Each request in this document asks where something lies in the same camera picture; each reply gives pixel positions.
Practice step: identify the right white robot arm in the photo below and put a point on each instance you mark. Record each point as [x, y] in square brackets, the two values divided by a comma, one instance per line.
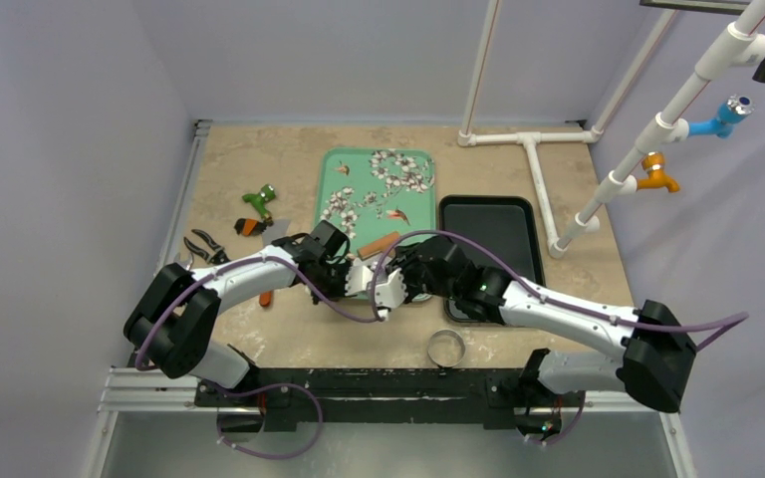
[644, 352]

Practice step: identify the green floral tray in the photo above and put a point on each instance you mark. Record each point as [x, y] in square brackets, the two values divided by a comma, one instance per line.
[369, 193]

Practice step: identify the green garden hose nozzle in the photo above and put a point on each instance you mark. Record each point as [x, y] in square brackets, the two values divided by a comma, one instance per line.
[259, 201]

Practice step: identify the metal scraper wooden handle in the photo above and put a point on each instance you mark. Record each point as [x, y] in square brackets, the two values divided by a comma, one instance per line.
[277, 230]

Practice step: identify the orange faucet tap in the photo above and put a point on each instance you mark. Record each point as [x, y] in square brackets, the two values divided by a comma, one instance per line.
[654, 165]

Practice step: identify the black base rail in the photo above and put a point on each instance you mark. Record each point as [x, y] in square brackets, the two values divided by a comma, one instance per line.
[493, 398]

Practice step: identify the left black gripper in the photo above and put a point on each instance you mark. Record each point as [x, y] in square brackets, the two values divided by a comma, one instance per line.
[342, 271]

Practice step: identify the wooden rolling pin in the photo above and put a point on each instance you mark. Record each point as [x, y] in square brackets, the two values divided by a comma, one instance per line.
[377, 246]

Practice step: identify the white pvc pipe frame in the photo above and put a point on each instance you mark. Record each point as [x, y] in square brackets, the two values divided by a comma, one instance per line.
[644, 110]

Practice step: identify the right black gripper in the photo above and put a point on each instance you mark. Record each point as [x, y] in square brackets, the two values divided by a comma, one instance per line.
[410, 265]

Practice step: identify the aluminium frame rail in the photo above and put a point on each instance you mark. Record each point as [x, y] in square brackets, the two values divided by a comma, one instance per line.
[127, 390]

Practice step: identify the silver open-end wrench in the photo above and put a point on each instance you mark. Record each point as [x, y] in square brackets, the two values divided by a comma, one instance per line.
[183, 261]

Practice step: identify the orange black hex key set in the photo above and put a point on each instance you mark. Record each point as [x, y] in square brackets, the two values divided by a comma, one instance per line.
[248, 227]

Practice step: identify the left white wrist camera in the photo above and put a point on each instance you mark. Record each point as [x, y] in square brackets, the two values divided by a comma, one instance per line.
[358, 278]

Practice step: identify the black grey pliers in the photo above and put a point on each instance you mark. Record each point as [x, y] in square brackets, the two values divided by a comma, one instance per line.
[213, 253]

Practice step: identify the blue faucet tap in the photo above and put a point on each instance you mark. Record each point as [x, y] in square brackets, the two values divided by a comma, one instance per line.
[729, 114]

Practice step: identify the black baking tray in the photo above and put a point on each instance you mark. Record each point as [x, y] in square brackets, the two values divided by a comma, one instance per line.
[504, 225]

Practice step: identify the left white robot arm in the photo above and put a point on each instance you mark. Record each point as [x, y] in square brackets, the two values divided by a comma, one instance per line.
[172, 324]

